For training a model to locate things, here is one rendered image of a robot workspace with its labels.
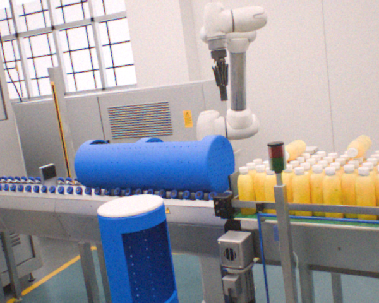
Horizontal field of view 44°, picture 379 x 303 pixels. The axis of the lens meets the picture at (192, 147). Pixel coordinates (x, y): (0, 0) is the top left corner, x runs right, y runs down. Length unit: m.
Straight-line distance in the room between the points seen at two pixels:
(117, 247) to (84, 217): 0.86
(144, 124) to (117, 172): 1.80
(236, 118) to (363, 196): 1.25
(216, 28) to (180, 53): 2.94
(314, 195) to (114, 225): 0.82
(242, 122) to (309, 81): 2.14
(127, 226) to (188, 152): 0.52
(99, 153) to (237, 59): 0.96
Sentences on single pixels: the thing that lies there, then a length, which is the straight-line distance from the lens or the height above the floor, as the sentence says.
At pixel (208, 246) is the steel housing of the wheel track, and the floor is 0.70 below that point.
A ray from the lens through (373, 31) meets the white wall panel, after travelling 4.89.
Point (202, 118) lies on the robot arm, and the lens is 2.95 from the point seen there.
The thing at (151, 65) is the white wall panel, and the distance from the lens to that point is 5.27.
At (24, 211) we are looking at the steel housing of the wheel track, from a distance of 3.17.
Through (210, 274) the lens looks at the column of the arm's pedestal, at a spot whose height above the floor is 0.23.
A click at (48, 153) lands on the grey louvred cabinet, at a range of 5.00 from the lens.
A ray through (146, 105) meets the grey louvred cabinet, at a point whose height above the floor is 1.30.
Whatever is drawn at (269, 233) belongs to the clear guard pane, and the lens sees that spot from 1.95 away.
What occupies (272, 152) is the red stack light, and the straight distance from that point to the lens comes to 1.71.
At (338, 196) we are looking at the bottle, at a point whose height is 1.00.
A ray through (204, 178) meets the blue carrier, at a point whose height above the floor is 1.06.
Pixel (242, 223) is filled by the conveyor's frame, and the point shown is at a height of 0.88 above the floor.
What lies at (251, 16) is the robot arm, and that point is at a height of 1.75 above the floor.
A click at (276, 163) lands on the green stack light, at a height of 1.19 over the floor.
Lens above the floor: 1.56
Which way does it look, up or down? 9 degrees down
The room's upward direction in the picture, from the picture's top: 8 degrees counter-clockwise
